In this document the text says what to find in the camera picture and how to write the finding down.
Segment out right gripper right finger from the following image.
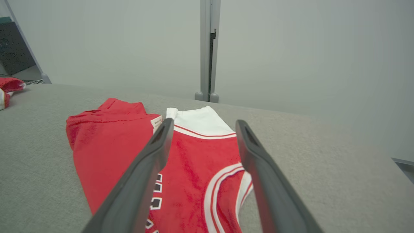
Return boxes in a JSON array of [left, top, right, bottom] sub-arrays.
[[235, 119, 324, 233]]

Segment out red white-striped shorts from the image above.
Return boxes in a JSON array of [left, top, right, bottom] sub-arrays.
[[0, 77, 26, 111]]

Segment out grey metal frame corner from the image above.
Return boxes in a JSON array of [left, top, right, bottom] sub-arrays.
[[391, 157, 414, 185]]

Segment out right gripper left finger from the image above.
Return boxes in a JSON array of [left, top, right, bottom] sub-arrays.
[[81, 118, 175, 233]]

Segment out red basketball jersey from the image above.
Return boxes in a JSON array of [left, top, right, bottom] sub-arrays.
[[66, 98, 254, 233]]

